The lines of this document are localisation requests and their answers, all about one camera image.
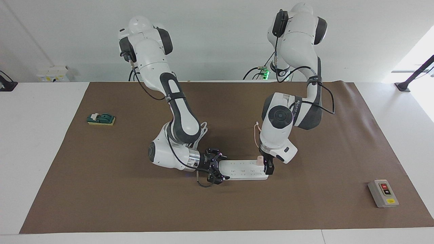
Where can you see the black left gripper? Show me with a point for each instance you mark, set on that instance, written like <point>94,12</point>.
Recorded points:
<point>265,154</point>

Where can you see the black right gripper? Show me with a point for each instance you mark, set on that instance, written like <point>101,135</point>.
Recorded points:
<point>207,164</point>

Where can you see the pink charger adapter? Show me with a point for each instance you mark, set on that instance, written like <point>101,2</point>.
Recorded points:
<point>260,160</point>

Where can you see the white power strip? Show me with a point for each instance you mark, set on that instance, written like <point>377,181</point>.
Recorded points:
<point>242,169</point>

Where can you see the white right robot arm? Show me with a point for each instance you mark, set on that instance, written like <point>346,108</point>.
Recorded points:
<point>181,118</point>

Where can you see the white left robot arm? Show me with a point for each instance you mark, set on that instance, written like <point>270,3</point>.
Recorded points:
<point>281,117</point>

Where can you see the brown table mat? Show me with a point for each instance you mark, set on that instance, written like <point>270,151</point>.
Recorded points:
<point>118,189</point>

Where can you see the black desk clamp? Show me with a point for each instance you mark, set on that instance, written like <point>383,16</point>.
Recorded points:
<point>6,84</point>

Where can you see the grey on-off switch box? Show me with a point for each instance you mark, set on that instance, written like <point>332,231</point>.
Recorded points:
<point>383,193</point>

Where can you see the white wall socket boxes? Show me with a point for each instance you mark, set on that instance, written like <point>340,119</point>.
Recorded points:
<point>54,74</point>

